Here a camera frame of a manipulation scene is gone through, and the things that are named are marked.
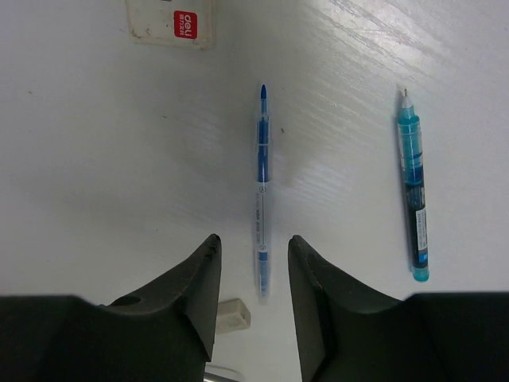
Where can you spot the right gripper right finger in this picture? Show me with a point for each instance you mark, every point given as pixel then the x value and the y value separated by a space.
pixel 348 331

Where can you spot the staples box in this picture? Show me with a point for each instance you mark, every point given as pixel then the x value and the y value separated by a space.
pixel 178 23

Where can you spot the blue ballpoint pen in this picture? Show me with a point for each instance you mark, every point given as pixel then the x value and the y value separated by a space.
pixel 262 198

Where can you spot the beige eraser block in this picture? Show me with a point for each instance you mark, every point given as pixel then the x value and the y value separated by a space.
pixel 232 315

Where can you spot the teal gel pen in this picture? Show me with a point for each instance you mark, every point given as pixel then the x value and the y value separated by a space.
pixel 413 185

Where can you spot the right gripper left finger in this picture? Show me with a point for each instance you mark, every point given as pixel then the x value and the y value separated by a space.
pixel 163 331

